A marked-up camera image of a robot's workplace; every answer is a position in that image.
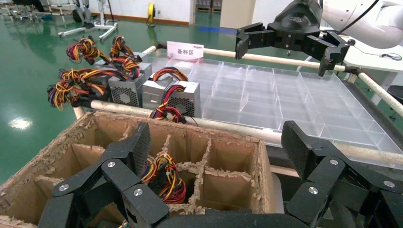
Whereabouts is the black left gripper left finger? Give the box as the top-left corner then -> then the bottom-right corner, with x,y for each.
38,122 -> 171,228

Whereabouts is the grey power supply with cables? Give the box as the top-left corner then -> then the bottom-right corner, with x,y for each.
140,153 -> 164,186
109,35 -> 149,64
47,62 -> 153,111
155,154 -> 187,205
65,35 -> 142,80
142,66 -> 190,111
149,81 -> 202,124

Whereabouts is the cart with cream padded rails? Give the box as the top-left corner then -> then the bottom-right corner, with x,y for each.
72,42 -> 403,190

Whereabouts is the thin black cable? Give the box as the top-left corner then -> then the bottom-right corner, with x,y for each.
379,53 -> 403,61

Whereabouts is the white mobile stand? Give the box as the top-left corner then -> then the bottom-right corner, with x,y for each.
58,0 -> 120,42

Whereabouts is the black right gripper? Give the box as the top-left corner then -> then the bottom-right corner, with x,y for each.
235,0 -> 351,77

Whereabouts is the black stool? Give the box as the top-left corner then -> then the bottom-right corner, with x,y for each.
386,85 -> 403,106

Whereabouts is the frayed cardboard divider box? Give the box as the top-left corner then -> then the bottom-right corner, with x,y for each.
0,112 -> 278,228

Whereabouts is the yellow blower fan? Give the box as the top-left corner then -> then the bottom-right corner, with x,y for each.
145,3 -> 157,28

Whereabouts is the white sign with red print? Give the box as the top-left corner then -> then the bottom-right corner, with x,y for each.
167,41 -> 204,62

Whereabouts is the white side table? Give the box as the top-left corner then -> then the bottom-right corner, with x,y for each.
319,27 -> 403,106

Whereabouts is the clear acrylic divided tray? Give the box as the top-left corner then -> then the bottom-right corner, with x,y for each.
138,52 -> 403,167

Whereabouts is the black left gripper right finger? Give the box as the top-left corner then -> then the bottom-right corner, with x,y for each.
281,120 -> 403,228

